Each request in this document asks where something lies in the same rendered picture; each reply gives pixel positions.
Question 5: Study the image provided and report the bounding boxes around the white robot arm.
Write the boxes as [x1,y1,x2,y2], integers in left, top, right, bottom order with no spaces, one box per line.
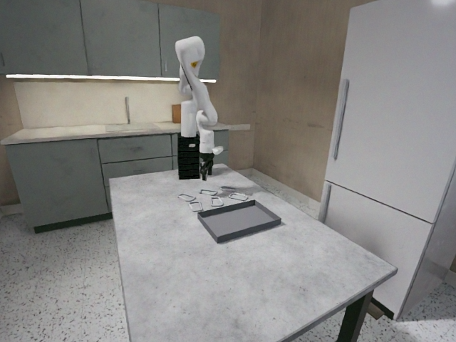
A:
[175,36,223,155]

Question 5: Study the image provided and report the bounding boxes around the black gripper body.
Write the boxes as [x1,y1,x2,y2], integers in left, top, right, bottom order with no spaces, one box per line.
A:
[199,152,214,168]

